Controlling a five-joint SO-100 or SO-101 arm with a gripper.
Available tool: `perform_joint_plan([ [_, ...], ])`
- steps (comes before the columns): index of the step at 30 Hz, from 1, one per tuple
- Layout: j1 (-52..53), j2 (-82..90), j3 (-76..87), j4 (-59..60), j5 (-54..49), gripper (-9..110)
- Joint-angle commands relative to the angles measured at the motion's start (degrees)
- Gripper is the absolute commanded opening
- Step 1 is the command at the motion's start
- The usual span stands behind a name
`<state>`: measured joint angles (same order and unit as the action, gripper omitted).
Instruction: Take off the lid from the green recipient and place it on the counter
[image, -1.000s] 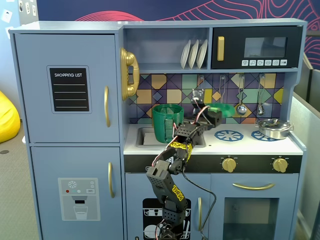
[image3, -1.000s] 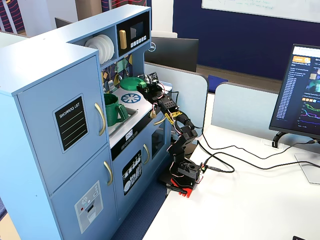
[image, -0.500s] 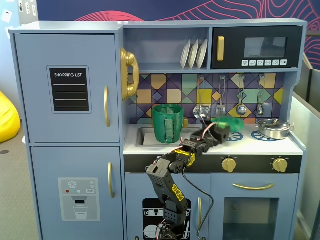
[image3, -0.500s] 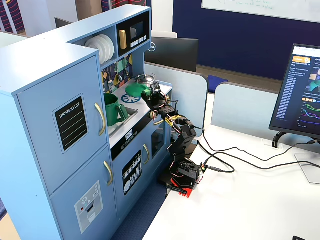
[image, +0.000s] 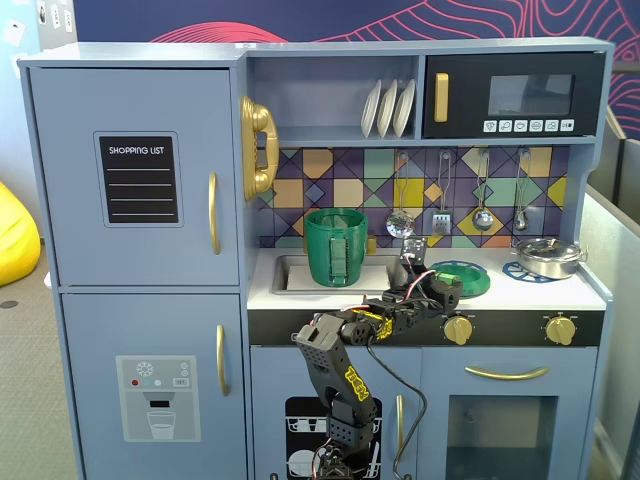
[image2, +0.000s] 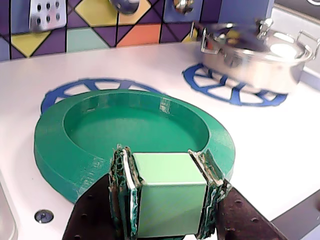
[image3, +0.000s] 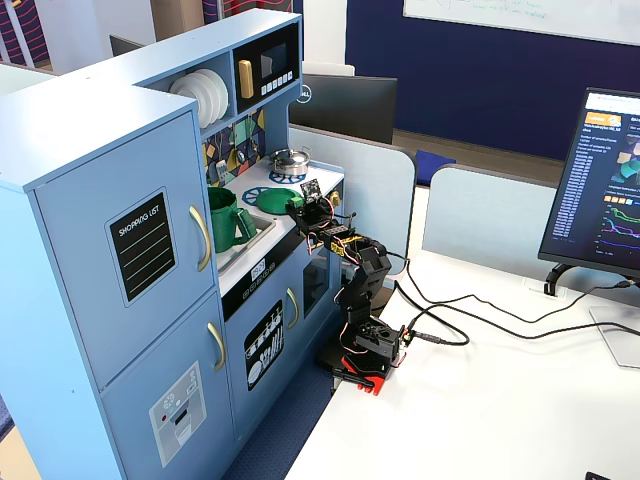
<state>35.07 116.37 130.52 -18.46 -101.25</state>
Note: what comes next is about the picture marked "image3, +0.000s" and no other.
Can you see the black monitor stand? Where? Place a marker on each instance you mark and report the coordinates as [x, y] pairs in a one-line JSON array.
[[556, 277]]

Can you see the white whiteboard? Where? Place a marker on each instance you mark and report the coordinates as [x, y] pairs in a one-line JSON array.
[[525, 12]]

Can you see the metal slotted spatula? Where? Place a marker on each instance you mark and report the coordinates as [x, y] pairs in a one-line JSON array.
[[221, 172]]

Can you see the grey toy sink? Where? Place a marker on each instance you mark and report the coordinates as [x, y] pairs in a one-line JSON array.
[[265, 225]]

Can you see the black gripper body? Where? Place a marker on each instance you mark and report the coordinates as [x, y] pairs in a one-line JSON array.
[[306, 219]]

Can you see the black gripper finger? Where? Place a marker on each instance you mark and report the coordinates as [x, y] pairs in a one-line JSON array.
[[293, 211], [303, 202]]

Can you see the black dell monitor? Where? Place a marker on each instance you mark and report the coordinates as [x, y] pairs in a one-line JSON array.
[[350, 105]]

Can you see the black shopping list chalkboard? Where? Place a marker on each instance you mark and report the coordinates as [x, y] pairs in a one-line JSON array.
[[142, 245]]

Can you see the blue freezer door with dispenser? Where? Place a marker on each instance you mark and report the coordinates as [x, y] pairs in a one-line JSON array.
[[125, 400]]

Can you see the green plastic pitcher recipient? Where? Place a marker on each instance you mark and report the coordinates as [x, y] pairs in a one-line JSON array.
[[222, 220]]

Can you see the blue tall fridge door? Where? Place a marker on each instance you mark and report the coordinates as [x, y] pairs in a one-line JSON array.
[[65, 300]]

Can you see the steel pot with lid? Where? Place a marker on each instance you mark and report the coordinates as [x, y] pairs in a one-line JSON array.
[[290, 161]]

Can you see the white toy plate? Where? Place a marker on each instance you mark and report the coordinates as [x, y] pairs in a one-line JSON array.
[[226, 90], [192, 97], [218, 95]]

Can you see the clear monitor base plate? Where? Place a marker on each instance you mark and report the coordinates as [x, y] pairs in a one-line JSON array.
[[620, 340]]

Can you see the blue wooden toy kitchen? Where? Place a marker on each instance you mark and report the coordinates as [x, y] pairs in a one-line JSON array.
[[100, 100]]

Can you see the blue dishwasher door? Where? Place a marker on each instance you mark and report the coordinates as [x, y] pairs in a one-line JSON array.
[[235, 390]]

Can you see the metal ladle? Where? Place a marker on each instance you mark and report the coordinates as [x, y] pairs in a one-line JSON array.
[[241, 157]]

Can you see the small camera circuit board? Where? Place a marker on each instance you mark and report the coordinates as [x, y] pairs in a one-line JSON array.
[[311, 190]]

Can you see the blue oven door with window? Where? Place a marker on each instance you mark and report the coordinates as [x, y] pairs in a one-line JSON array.
[[315, 280]]

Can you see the black toy microwave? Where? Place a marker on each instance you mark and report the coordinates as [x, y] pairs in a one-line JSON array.
[[260, 45]]

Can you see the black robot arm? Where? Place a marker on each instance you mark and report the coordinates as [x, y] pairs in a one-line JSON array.
[[372, 270]]

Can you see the red black table clamp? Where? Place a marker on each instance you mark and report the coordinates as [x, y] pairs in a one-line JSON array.
[[375, 382]]

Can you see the grey desk partition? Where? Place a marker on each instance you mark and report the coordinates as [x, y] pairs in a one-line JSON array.
[[380, 190], [490, 215]]

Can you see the gold stove knob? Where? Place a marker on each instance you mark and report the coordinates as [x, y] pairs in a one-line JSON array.
[[336, 197]]

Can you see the monitor with lit screen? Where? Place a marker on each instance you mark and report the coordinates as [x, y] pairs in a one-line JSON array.
[[600, 200]]

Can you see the digital clock display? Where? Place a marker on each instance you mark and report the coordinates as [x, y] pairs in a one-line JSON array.
[[258, 270]]

